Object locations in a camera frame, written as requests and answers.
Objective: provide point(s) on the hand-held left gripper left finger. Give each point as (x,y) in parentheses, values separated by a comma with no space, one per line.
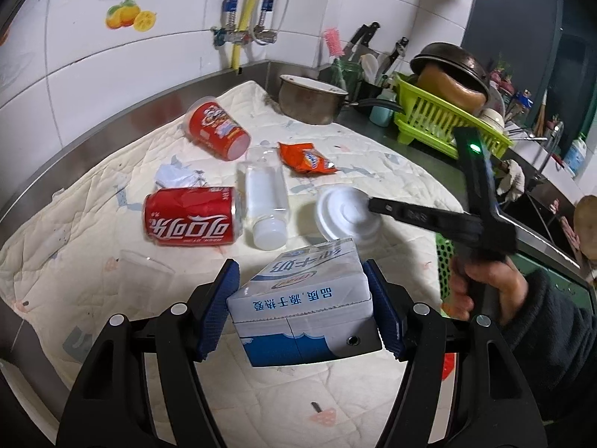
(219,305)

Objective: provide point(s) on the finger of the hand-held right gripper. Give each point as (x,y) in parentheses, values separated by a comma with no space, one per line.
(419,219)

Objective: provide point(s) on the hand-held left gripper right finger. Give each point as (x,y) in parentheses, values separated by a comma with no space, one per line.
(385,311)

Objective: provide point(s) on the green plastic basket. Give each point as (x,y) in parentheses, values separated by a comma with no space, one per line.
(443,252)

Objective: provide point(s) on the white and blue milk carton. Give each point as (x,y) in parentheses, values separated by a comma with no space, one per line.
(303,298)

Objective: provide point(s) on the white plastic lid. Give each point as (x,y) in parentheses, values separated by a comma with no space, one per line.
(336,210)

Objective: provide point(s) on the clear plastic cup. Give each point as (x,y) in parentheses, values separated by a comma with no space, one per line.
(140,270)

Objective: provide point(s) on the red cola can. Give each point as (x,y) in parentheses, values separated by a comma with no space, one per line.
(186,219)

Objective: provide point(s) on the clear plastic bottle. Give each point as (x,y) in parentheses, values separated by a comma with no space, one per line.
(263,191)

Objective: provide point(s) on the orange snack packet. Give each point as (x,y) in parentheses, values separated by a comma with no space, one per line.
(303,157)

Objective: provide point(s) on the white paper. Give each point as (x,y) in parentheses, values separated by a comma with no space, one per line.
(175,176)

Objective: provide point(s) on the red instant noodle cup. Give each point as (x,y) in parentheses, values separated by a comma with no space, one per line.
(214,126)

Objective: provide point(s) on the white dish cloth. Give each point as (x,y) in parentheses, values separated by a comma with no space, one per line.
(512,177)

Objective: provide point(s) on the steel sink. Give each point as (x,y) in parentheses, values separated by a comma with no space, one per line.
(545,219)

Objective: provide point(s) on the red plastic stool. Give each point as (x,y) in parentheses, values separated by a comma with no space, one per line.
(447,365)

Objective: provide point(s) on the white bowl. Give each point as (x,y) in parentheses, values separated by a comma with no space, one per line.
(493,120)

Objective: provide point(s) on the metal faucet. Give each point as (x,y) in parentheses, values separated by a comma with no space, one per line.
(552,144)

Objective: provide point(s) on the white detergent bottle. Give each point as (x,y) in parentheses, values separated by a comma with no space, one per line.
(574,156)

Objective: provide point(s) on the green plastic dish rack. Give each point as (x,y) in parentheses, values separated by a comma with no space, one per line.
(429,112)

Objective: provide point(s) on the teal cup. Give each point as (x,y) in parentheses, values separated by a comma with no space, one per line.
(382,114)

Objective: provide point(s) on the row of seasoning jars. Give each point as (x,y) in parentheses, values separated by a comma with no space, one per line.
(513,88)

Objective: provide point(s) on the brown clay pot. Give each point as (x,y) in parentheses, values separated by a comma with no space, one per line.
(447,88)

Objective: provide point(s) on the dark metal wok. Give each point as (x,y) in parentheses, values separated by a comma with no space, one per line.
(447,56)

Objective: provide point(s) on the metal cooking pot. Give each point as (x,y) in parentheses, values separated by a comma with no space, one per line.
(308,102)

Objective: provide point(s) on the green utensil holder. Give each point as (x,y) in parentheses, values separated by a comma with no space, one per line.
(350,72)

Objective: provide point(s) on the quilted cream blanket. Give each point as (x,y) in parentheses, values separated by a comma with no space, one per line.
(93,172)

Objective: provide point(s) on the metal water valve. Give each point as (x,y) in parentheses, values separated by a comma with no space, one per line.
(238,36)

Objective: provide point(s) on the orange fruit wall sticker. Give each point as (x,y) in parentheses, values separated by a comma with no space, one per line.
(123,15)

